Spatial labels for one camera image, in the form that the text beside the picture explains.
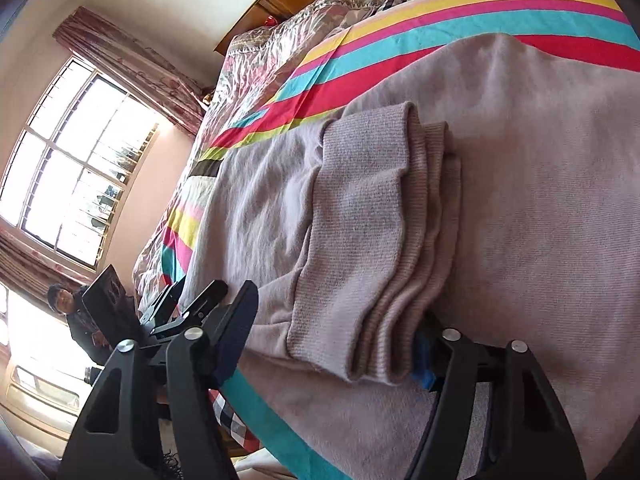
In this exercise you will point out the pink floral curtain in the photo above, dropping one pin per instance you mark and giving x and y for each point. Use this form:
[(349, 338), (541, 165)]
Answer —
[(135, 65), (35, 260)]

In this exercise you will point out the mauve sweatshirt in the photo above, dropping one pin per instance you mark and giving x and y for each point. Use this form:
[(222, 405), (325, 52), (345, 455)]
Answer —
[(525, 185)]

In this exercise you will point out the pink patterned quilt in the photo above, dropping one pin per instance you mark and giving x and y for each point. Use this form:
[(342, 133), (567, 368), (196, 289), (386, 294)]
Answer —
[(280, 45)]

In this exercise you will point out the barred window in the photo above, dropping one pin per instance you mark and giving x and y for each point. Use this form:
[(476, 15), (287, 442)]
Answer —
[(75, 160)]

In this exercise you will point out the striped colourful blanket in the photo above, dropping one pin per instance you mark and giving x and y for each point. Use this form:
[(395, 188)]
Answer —
[(400, 25)]

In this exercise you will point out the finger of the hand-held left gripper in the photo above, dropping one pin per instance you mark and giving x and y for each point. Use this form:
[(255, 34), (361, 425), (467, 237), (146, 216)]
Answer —
[(207, 300), (167, 297)]

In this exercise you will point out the small red ornament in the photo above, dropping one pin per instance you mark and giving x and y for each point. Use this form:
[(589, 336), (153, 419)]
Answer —
[(270, 20)]

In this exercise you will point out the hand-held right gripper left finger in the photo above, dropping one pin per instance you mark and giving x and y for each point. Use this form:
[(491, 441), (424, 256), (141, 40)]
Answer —
[(239, 325)]

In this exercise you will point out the checked cloth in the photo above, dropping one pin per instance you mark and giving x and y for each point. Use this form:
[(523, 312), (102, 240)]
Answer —
[(232, 417)]

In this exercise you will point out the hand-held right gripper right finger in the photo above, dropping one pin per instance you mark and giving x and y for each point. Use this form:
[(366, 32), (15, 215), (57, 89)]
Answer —
[(427, 362)]

